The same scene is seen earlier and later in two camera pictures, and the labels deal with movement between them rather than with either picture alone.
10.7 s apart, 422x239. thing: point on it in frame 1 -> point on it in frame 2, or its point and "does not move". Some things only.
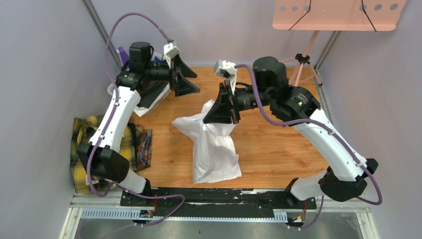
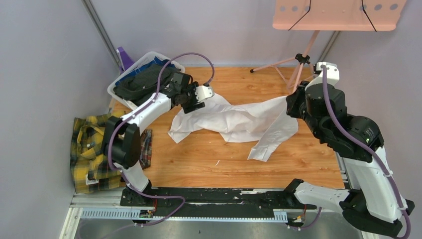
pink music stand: (333, 15) does not move
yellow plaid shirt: (83, 129) does not move
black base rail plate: (215, 202) does not move
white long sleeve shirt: (215, 156) -> (264, 122)
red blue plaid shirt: (141, 151) does not move
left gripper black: (182, 86) -> (188, 108)
